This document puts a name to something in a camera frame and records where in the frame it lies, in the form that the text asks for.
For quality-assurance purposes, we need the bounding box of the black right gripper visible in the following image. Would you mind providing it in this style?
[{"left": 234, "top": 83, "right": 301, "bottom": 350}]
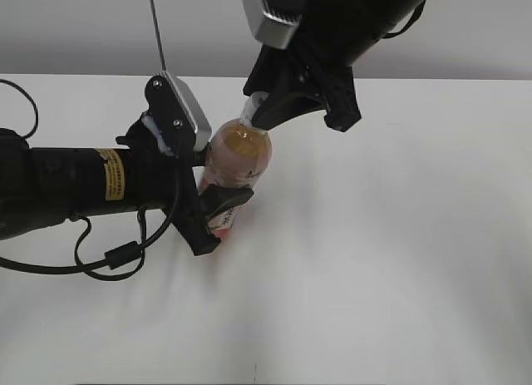
[{"left": 243, "top": 46, "right": 361, "bottom": 131}]

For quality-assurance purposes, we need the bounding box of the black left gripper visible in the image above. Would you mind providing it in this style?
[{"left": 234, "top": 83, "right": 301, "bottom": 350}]
[{"left": 116, "top": 116, "right": 254, "bottom": 256}]

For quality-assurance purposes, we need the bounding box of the white bottle cap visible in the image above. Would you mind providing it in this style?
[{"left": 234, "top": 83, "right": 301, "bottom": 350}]
[{"left": 239, "top": 91, "right": 269, "bottom": 127}]

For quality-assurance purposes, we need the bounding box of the pink peach tea bottle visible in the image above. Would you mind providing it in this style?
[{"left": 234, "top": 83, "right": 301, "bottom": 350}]
[{"left": 198, "top": 116, "right": 274, "bottom": 241}]

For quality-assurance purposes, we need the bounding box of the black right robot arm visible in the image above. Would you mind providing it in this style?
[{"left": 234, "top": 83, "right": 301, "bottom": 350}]
[{"left": 242, "top": 0, "right": 427, "bottom": 132}]

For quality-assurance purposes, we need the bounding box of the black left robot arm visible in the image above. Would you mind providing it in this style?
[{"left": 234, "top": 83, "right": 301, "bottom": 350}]
[{"left": 1, "top": 122, "right": 254, "bottom": 255}]

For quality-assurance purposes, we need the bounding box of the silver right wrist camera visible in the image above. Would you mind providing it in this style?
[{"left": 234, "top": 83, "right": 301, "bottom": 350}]
[{"left": 241, "top": 0, "right": 306, "bottom": 50}]

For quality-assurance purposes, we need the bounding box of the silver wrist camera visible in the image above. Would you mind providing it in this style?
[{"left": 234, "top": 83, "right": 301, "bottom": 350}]
[
  {"left": 140, "top": 71, "right": 212, "bottom": 159},
  {"left": 241, "top": 0, "right": 306, "bottom": 50}
]

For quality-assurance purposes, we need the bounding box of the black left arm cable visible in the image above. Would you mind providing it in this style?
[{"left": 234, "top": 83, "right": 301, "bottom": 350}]
[{"left": 0, "top": 79, "right": 182, "bottom": 282}]

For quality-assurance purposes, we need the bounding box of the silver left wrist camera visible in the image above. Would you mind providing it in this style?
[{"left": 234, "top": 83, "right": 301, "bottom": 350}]
[{"left": 140, "top": 71, "right": 212, "bottom": 159}]

